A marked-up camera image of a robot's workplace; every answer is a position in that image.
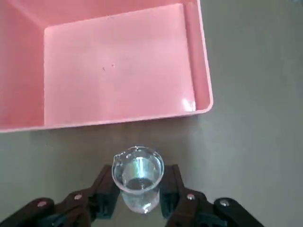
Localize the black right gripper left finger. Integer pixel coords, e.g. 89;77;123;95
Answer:
0;164;121;227

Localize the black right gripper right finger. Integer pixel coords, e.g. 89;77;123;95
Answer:
160;164;267;227

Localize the small glass beaker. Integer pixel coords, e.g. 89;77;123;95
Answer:
111;146;165;215

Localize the pink plastic container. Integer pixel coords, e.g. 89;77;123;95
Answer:
0;0;214;133

